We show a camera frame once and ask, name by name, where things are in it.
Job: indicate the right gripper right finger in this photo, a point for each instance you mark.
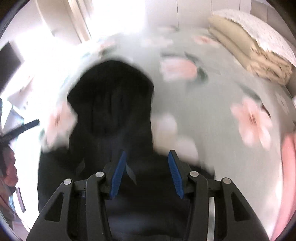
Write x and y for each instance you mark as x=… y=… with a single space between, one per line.
x=234 y=218

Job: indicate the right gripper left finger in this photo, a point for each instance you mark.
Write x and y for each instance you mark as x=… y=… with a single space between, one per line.
x=76 y=210

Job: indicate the black jacket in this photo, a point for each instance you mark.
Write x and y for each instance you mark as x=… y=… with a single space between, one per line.
x=113 y=103

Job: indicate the folded pink blanket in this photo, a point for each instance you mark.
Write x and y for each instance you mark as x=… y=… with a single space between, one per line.
x=287 y=207

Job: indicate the floral green bedspread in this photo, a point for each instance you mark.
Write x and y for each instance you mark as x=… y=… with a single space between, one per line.
x=221 y=120

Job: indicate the folded beige quilt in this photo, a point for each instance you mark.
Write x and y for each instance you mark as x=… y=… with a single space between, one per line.
x=267 y=65

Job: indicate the white lace pillow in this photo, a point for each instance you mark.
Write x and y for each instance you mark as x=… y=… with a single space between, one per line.
x=267 y=38

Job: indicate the white wardrobe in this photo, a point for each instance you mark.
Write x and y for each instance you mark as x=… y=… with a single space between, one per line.
x=139 y=15

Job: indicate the black wall television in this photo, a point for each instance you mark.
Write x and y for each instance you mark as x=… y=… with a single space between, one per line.
x=11 y=60

